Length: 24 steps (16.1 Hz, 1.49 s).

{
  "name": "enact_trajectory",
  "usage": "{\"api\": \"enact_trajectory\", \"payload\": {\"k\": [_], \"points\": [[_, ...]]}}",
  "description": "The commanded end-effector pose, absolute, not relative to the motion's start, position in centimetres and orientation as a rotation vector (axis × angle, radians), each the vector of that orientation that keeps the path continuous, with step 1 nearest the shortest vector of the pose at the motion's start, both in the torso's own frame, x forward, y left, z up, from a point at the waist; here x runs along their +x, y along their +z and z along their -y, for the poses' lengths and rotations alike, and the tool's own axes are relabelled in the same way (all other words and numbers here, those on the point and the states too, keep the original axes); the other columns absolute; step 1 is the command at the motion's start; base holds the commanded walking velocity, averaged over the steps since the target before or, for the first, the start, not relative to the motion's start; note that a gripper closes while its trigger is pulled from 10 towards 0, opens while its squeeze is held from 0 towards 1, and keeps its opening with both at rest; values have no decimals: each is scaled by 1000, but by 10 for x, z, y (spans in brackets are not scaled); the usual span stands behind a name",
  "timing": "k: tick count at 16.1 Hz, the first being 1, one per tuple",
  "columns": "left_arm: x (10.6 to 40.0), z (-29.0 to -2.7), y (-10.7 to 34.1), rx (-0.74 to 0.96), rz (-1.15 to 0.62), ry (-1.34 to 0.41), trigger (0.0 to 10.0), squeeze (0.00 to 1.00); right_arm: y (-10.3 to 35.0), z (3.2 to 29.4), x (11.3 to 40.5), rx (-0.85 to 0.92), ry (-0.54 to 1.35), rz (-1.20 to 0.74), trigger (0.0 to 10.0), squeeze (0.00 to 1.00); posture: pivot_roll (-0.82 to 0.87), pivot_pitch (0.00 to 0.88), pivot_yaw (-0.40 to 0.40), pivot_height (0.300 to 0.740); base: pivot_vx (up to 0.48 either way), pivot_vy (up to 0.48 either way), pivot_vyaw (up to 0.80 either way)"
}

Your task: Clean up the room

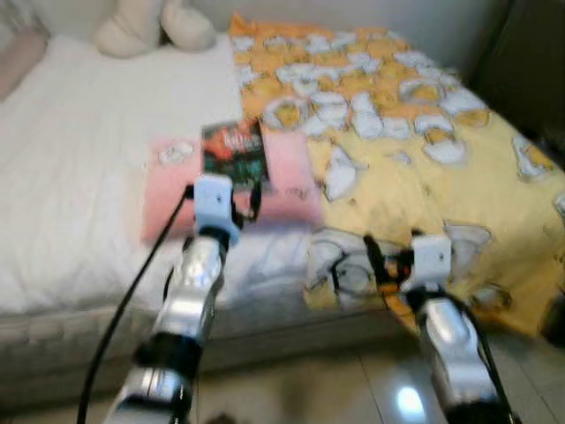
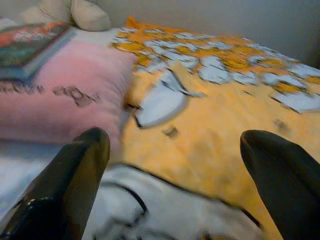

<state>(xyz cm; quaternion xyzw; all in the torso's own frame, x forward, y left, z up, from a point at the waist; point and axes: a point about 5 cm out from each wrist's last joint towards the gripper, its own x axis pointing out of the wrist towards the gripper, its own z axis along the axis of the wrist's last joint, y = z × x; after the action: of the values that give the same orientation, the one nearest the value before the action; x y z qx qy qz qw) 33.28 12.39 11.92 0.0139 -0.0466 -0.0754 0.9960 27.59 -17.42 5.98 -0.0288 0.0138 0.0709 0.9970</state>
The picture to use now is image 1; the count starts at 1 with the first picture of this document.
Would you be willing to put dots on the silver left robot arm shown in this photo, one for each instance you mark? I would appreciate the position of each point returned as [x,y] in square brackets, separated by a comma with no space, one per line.
[190,287]

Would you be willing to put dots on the dark brown furniture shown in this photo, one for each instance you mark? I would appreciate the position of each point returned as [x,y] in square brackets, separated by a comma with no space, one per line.
[525,62]

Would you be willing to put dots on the dusty pink cushion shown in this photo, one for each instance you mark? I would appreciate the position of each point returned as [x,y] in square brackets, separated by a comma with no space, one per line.
[18,62]

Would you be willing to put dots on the pink pillow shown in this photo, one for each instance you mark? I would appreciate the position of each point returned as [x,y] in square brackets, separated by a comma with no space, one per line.
[290,172]

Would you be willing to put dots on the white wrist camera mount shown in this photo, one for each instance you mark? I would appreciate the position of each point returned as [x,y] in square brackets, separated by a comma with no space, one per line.
[433,258]
[212,201]

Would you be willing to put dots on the cream plush toy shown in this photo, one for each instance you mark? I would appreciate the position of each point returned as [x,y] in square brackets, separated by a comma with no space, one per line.
[132,26]

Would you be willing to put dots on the bed with white sheet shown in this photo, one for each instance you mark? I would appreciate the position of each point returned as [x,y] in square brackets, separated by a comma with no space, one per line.
[79,177]

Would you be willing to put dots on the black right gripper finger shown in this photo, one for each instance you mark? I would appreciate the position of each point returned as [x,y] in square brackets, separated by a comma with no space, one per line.
[375,258]

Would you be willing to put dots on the dark printed book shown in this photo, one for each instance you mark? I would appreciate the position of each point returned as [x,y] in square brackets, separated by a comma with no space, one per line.
[234,152]

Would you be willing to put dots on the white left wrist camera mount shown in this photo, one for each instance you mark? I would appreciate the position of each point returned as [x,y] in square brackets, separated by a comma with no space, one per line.
[212,201]

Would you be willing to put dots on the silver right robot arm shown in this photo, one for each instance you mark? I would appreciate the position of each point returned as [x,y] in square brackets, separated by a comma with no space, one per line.
[450,349]

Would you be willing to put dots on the yellow cartoon print blanket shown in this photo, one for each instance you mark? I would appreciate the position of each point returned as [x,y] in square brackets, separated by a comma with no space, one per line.
[397,150]

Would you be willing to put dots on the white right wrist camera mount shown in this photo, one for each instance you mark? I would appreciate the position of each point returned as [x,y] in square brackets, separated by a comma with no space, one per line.
[433,258]

